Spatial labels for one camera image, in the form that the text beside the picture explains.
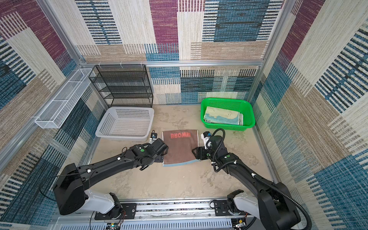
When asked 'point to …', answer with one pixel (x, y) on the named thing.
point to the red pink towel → (180, 143)
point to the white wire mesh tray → (55, 113)
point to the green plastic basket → (242, 104)
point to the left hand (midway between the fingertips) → (156, 152)
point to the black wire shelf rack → (123, 85)
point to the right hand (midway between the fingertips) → (197, 152)
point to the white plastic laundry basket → (132, 124)
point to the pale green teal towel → (223, 115)
